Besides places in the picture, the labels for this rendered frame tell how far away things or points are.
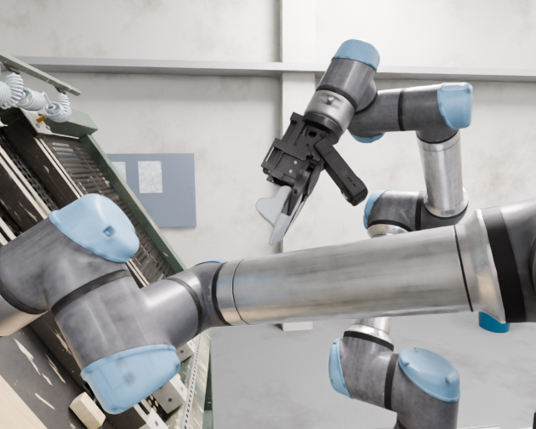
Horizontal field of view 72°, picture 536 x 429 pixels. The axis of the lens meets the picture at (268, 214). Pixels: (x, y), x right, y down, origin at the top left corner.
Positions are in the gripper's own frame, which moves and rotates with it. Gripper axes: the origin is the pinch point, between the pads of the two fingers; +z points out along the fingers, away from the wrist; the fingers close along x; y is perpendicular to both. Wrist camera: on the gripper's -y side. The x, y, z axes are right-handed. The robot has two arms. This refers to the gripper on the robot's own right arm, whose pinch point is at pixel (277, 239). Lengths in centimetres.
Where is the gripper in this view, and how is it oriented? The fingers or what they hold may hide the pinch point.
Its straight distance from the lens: 57.2
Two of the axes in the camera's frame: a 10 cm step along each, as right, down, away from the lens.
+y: -8.8, -4.2, 2.2
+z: -4.6, 8.8, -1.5
